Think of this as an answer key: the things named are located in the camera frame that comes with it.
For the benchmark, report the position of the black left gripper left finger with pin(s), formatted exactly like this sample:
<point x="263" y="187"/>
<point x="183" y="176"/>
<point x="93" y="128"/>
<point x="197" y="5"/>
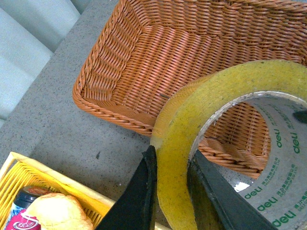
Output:
<point x="136" y="207"/>

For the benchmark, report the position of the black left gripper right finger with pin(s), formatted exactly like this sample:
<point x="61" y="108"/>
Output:
<point x="216" y="205"/>

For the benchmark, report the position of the yellow packing tape roll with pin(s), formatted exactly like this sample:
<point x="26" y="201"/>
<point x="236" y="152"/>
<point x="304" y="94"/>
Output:
<point x="250" y="122"/>

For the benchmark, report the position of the yellow woven basket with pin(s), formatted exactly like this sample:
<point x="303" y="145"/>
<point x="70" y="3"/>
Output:
<point x="19" y="171"/>

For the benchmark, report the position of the brown wicker basket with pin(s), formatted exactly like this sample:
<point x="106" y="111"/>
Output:
<point x="149" y="49"/>

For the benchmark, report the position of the toy bread bun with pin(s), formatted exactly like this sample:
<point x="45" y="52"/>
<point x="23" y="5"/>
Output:
<point x="56" y="211"/>

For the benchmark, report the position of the grey pleated curtain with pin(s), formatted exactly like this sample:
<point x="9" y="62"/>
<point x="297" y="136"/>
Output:
<point x="30" y="32"/>

